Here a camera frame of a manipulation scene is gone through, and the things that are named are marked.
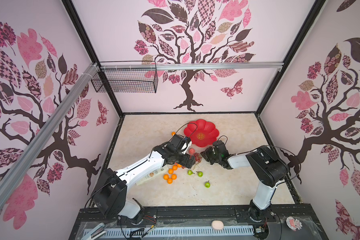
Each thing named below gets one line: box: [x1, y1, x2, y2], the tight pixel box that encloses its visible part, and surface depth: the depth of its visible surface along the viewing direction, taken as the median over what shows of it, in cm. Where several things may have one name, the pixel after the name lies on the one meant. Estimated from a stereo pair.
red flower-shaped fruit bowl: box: [183, 119, 220, 148], surface depth 111 cm
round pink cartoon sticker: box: [286, 216, 303, 231], surface depth 70 cm
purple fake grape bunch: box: [193, 152, 202, 163], surface depth 94 cm
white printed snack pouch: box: [136, 164, 169, 186], surface depth 89 cm
